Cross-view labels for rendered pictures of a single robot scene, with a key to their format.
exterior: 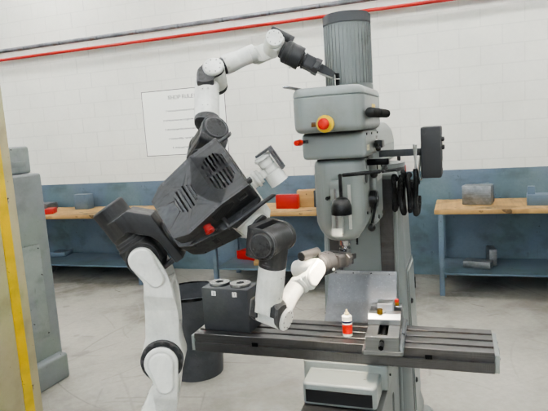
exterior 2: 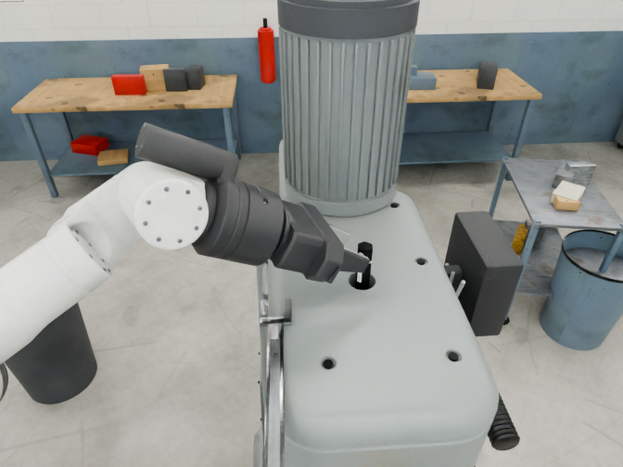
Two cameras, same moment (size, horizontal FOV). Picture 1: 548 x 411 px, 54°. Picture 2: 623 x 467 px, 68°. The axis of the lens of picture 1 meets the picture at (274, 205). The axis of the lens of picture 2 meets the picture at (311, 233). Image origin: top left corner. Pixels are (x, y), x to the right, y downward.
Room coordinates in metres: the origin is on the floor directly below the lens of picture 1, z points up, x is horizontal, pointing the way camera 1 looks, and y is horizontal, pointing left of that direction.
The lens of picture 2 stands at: (1.69, -0.02, 2.32)
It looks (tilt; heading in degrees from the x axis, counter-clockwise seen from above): 36 degrees down; 337
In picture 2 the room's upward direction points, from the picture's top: straight up
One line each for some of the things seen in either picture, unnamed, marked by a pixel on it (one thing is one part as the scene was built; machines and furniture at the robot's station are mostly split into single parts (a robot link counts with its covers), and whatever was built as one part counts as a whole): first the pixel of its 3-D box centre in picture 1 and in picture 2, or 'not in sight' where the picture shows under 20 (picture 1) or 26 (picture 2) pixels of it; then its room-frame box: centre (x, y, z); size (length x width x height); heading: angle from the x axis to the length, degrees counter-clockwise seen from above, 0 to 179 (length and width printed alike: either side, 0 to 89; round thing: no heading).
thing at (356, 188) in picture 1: (342, 197); not in sight; (2.11, -0.27, 1.47); 0.21 x 0.19 x 0.32; 71
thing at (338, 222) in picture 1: (337, 208); not in sight; (2.00, -0.24, 1.44); 0.04 x 0.04 x 0.21; 71
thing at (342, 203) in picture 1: (341, 205); not in sight; (1.86, -0.23, 1.47); 0.07 x 0.07 x 0.06
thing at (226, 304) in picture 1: (232, 304); not in sight; (2.26, 0.21, 1.01); 0.22 x 0.12 x 0.20; 66
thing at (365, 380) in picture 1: (351, 364); not in sight; (2.10, -0.27, 0.77); 0.50 x 0.35 x 0.12; 161
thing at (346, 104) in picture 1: (338, 110); (357, 312); (2.12, -0.28, 1.81); 0.47 x 0.26 x 0.16; 161
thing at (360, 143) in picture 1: (342, 143); not in sight; (2.14, -0.29, 1.68); 0.34 x 0.24 x 0.10; 161
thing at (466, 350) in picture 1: (337, 340); not in sight; (2.12, -0.22, 0.87); 1.24 x 0.23 x 0.08; 71
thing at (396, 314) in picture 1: (384, 317); not in sight; (2.00, -0.40, 1.00); 0.12 x 0.06 x 0.04; 73
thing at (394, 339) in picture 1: (385, 324); not in sight; (2.03, -0.41, 0.97); 0.35 x 0.15 x 0.11; 163
